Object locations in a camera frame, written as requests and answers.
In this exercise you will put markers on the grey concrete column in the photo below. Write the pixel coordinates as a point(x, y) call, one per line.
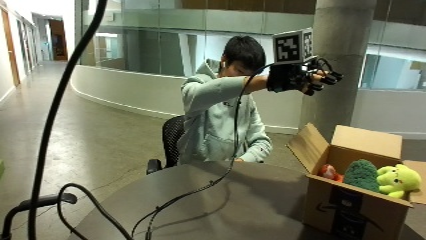
point(337, 66)

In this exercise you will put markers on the white cube with black markers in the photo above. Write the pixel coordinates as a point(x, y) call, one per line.
point(291, 46)

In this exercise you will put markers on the the person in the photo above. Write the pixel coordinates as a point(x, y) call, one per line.
point(220, 110)

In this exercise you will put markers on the red and white plush toy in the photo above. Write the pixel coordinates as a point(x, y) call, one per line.
point(329, 172)

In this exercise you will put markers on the dark green plush toy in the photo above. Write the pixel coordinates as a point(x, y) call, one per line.
point(361, 175)

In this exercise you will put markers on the lime green plush toy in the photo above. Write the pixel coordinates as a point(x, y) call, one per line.
point(398, 180)

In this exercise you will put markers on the open cardboard box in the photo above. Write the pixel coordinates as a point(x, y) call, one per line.
point(354, 200)

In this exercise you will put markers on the black mesh office chair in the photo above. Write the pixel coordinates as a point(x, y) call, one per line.
point(171, 143)

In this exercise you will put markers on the black chair armrest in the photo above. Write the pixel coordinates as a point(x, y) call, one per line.
point(35, 204)

